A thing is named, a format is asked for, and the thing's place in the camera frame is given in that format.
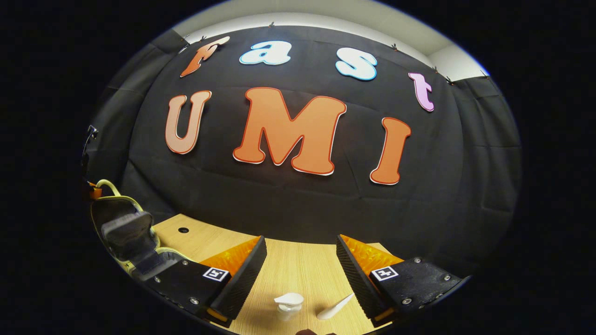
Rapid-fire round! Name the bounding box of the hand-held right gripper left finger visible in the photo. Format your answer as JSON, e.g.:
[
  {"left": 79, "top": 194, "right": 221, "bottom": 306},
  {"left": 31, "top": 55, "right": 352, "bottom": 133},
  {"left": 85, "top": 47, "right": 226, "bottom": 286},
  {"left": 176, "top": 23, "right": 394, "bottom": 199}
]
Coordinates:
[{"left": 151, "top": 235, "right": 268, "bottom": 322}]

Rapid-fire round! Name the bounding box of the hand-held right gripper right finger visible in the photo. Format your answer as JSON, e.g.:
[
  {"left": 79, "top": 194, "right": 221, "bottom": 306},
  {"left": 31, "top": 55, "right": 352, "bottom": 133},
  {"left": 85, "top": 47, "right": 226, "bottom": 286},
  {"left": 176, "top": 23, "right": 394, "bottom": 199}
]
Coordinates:
[{"left": 336, "top": 234, "right": 467, "bottom": 327}]

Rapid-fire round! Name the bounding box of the white squeeze tube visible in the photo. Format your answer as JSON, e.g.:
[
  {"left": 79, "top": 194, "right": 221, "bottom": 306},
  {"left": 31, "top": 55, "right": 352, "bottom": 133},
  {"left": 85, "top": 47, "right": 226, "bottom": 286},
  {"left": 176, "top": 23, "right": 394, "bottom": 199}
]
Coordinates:
[{"left": 317, "top": 293, "right": 355, "bottom": 321}]

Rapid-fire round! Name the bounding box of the pale yellow suitcase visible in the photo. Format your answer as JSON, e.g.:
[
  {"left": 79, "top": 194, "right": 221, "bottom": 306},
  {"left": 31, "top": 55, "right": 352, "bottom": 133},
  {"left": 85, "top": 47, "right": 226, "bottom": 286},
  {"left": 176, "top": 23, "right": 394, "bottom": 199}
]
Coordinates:
[{"left": 89, "top": 179, "right": 198, "bottom": 282}]

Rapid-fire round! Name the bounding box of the white pump bottle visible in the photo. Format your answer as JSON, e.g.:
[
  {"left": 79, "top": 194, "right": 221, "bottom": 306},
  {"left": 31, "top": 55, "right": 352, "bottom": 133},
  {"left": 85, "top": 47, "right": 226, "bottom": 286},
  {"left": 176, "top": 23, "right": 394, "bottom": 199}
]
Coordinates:
[{"left": 274, "top": 292, "right": 304, "bottom": 322}]

